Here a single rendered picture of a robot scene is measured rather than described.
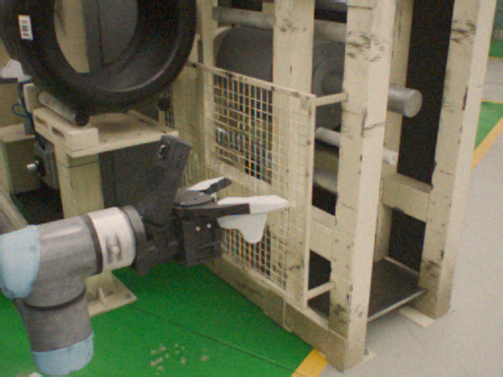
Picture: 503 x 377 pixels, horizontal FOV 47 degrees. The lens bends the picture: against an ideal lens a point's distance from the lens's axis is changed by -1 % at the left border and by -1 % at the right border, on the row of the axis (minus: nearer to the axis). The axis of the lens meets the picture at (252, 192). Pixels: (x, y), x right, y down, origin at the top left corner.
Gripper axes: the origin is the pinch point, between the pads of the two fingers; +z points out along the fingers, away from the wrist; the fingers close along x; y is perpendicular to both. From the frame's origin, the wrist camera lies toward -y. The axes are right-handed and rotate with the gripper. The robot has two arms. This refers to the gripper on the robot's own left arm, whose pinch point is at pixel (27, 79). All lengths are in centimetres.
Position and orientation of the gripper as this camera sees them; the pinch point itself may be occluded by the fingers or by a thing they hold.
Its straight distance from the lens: 184.6
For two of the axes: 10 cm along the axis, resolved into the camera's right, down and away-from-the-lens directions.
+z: 8.0, -1.1, 5.9
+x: -5.9, -3.1, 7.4
